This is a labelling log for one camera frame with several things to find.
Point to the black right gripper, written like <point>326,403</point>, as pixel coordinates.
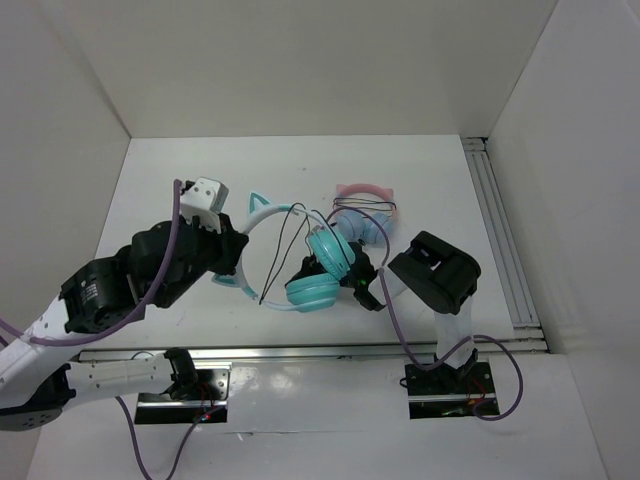
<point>309,268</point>

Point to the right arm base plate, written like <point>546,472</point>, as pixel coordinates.
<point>432,396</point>

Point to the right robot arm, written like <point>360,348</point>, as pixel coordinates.
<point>441,275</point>

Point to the aluminium table edge rail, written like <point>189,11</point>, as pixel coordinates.
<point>310,352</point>

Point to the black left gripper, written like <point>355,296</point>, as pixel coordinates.
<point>227,244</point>

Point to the teal cat-ear headphones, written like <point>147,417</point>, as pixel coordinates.
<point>318,229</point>

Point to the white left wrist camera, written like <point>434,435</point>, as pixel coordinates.
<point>204,199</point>

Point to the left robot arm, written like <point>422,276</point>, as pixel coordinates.
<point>39,376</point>

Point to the pink blue cat-ear headphones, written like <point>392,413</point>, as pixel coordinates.
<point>365,213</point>

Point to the aluminium side rail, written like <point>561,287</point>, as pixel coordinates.
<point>510,270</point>

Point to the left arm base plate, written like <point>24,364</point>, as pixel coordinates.
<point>206,400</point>

